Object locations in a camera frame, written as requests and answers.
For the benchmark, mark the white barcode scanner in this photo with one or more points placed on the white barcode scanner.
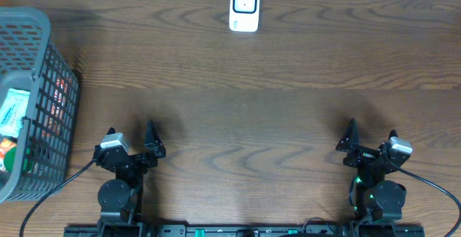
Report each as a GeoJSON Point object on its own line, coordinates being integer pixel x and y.
{"type": "Point", "coordinates": [244, 15]}

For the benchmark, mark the grey plastic basket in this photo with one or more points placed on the grey plastic basket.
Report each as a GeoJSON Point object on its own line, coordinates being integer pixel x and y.
{"type": "Point", "coordinates": [31, 62]}

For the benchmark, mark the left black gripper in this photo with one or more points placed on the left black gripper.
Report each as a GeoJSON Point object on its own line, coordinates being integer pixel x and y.
{"type": "Point", "coordinates": [150, 143]}

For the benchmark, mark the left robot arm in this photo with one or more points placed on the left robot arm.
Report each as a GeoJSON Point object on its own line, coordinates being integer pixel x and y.
{"type": "Point", "coordinates": [120, 198]}

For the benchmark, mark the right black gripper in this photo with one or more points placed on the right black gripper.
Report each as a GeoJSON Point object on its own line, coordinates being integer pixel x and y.
{"type": "Point", "coordinates": [362, 153]}

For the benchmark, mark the orange snack bar wrapper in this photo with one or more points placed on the orange snack bar wrapper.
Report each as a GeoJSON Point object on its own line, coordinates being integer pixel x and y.
{"type": "Point", "coordinates": [6, 146]}

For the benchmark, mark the green lid jar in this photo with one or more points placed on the green lid jar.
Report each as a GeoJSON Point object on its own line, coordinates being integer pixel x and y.
{"type": "Point", "coordinates": [9, 160]}

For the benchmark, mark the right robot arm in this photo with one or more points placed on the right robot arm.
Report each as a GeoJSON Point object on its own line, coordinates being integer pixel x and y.
{"type": "Point", "coordinates": [377, 201]}

